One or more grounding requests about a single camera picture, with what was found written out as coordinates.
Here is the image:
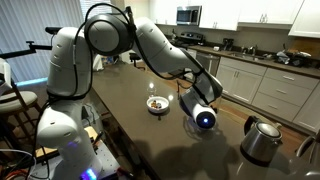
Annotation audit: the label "black office chair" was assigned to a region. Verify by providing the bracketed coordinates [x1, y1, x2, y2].
[129, 52, 146, 71]

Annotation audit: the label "black kitchen stove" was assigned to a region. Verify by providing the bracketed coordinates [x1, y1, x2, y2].
[168, 31, 206, 51]

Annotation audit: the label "clear drinking glass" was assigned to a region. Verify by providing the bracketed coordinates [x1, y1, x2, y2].
[146, 82, 158, 98]

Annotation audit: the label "silver metal vessel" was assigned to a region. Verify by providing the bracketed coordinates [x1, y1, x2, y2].
[295, 129, 320, 178]

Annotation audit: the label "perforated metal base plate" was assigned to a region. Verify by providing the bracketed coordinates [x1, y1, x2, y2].
[29, 143, 121, 180]

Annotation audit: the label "orange cable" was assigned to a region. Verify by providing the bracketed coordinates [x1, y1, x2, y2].
[4, 169, 32, 180]

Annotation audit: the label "white kitchen cabinets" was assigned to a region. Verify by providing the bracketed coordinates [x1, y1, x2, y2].
[148, 0, 320, 38]
[213, 56, 320, 133]

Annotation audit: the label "stainless steel microwave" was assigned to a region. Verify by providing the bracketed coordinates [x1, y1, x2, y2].
[176, 5, 203, 26]

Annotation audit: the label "white ceramic bowl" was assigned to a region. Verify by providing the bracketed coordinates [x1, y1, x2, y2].
[146, 96, 170, 114]

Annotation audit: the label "stainless steel electric kettle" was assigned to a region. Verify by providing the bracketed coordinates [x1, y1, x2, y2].
[240, 115, 283, 164]

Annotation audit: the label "metal sink faucet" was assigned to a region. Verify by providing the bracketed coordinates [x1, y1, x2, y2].
[241, 44, 258, 56]

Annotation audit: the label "stainless steel dishwasher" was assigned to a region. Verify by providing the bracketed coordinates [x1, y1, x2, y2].
[195, 51, 221, 77]

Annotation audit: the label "white lower kitchen cabinets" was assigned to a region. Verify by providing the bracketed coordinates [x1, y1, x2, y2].
[213, 56, 320, 133]

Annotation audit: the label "vertical window blinds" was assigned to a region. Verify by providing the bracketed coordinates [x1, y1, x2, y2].
[0, 0, 84, 84]

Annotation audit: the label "dark kitchen countertop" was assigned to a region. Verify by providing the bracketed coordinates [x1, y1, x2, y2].
[186, 41, 320, 79]

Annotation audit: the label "wooden cutting board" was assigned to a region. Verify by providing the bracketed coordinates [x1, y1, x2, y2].
[288, 37, 320, 58]

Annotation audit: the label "cushioned wooden chair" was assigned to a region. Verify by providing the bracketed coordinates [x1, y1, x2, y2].
[0, 58, 43, 141]

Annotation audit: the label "cluttered dish rack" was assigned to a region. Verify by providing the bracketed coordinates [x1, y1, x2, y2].
[274, 43, 313, 68]

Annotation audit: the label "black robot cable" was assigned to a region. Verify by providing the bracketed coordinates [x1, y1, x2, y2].
[71, 3, 201, 98]

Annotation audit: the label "black coffee maker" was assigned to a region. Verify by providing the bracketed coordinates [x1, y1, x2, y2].
[222, 37, 234, 52]

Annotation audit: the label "brown cereal pieces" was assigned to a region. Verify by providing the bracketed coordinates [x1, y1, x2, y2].
[150, 100, 163, 110]

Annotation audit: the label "white upper kitchen cabinets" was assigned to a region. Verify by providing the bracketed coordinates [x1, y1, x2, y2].
[148, 0, 320, 38]

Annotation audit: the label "black camera stand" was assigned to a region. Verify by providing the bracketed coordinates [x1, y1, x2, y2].
[0, 40, 54, 60]

